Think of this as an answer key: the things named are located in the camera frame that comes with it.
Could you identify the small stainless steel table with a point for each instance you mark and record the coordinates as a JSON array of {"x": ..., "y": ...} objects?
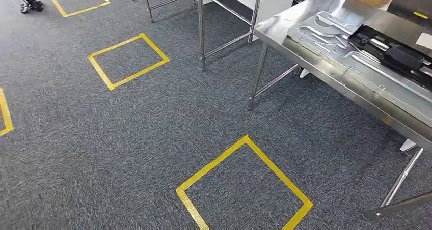
[{"x": 201, "y": 26}]

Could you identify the large stainless steel table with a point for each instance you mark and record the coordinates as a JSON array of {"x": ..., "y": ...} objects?
[{"x": 290, "y": 31}]

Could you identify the white board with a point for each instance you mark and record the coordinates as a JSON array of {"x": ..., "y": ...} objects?
[{"x": 273, "y": 2}]

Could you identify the stamped sheet metal panel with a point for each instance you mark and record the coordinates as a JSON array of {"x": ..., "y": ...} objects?
[{"x": 324, "y": 29}]

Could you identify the black fixture tray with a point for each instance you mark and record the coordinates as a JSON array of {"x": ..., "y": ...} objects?
[{"x": 364, "y": 39}]

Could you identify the black block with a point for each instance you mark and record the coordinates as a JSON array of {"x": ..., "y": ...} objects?
[{"x": 403, "y": 58}]

